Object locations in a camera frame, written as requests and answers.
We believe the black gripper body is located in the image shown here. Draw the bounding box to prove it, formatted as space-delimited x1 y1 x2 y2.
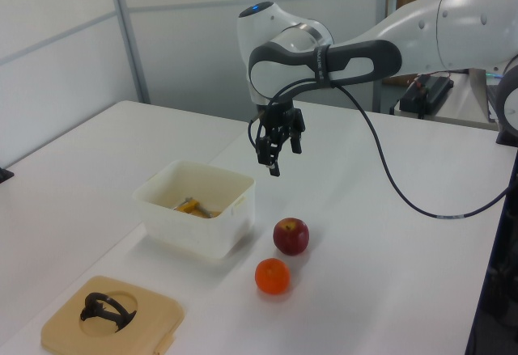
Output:
257 101 305 139

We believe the red apple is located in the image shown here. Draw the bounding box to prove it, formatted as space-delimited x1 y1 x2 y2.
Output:
273 217 311 257

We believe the orange fruit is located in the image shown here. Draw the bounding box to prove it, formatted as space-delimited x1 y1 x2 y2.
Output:
254 257 291 295

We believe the white plastic container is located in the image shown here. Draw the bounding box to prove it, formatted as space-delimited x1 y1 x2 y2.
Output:
132 158 257 261

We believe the tan container lid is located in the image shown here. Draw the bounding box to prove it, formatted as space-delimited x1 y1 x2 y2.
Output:
40 275 185 355

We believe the yellow toy with screw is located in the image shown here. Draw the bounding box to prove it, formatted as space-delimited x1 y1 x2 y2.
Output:
173 196 223 220

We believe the black electronic device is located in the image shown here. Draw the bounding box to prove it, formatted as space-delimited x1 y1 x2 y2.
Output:
399 74 455 120

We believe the black robot stand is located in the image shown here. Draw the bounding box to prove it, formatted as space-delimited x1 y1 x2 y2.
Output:
464 180 518 355

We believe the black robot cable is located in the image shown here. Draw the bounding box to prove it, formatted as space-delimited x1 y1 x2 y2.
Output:
247 76 518 221

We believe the grey partition post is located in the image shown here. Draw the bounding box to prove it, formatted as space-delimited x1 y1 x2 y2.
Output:
106 0 151 105

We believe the black wire ring object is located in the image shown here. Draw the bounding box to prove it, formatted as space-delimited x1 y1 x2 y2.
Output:
79 291 138 333

